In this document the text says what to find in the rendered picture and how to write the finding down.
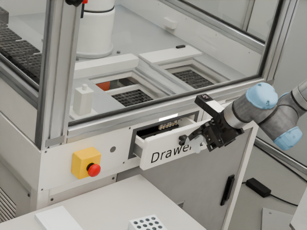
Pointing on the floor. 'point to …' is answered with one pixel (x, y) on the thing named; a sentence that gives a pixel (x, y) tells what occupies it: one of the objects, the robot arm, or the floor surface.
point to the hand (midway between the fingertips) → (190, 139)
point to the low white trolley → (115, 208)
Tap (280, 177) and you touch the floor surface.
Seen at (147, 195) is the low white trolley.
